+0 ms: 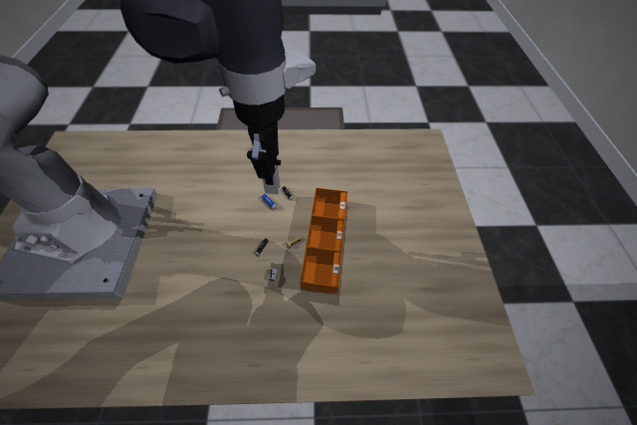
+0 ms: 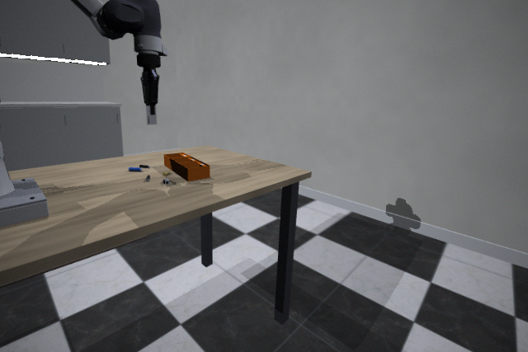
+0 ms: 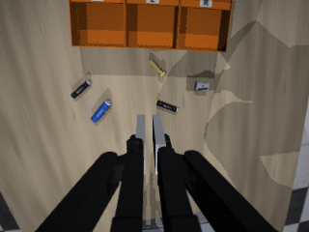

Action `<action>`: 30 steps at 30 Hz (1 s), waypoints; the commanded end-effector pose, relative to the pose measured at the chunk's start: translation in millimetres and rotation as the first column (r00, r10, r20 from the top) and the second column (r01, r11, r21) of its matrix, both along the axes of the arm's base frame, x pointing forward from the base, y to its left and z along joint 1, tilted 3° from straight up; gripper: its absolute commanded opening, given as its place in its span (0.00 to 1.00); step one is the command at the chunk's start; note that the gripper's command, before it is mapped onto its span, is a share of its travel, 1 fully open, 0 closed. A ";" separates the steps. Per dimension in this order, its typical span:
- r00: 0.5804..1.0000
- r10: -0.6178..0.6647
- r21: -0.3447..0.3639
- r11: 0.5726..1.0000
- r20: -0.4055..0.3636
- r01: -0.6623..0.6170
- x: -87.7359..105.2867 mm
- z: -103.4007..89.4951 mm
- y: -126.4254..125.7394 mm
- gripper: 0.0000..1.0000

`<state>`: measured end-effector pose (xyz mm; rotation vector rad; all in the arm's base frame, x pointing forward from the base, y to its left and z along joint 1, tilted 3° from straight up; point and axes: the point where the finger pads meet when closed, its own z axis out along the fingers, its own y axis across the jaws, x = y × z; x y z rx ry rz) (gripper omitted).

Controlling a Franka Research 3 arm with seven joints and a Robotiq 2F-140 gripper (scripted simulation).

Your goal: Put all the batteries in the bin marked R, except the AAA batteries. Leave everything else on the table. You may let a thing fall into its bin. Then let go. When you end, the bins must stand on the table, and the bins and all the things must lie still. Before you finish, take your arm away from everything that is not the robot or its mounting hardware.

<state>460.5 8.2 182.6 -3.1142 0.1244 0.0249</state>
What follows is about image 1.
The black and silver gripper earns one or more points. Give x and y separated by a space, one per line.
262 123

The blue battery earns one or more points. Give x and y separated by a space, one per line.
269 201

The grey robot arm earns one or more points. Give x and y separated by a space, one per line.
58 204

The orange three-compartment bin rack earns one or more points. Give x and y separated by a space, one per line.
321 267

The black battery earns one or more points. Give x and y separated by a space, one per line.
288 193
262 246

